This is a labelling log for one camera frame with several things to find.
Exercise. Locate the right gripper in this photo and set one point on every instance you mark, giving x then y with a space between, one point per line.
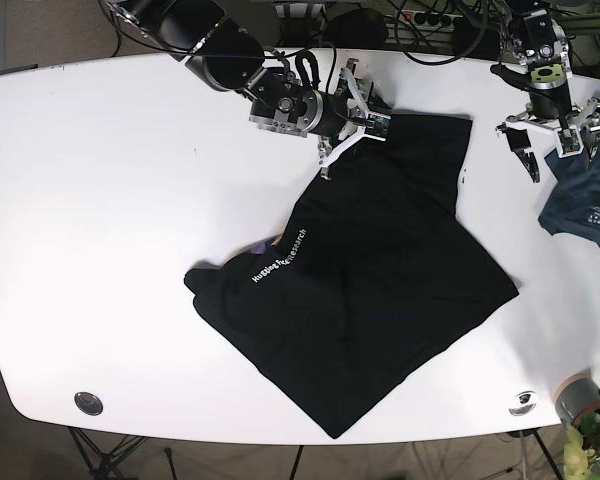
341 115

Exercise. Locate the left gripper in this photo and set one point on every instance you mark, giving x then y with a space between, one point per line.
546 114

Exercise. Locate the dark blue T-shirt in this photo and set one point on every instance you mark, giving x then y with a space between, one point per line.
573 206

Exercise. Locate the black T-shirt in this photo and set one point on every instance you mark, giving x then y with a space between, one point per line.
372 277

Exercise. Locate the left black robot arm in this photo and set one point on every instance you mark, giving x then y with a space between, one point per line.
540 44

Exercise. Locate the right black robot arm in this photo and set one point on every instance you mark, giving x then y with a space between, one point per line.
286 93

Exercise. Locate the grey plant pot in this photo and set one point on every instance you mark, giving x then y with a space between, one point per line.
575 397

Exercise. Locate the right silver table grommet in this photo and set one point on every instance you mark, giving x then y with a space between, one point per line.
523 403

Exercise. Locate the silver table grommet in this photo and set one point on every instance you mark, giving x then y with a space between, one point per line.
523 403
88 403

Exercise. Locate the green potted plant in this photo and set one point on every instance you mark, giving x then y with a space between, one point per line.
581 453

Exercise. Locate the left silver table grommet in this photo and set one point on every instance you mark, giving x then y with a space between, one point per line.
88 403

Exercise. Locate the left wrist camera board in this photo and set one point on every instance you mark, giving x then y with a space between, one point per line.
569 142

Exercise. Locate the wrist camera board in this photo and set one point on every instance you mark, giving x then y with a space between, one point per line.
569 142
377 126

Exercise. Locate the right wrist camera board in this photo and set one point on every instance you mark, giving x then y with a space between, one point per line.
377 126

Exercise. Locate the black table leg frame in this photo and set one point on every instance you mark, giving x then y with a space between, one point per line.
104 465

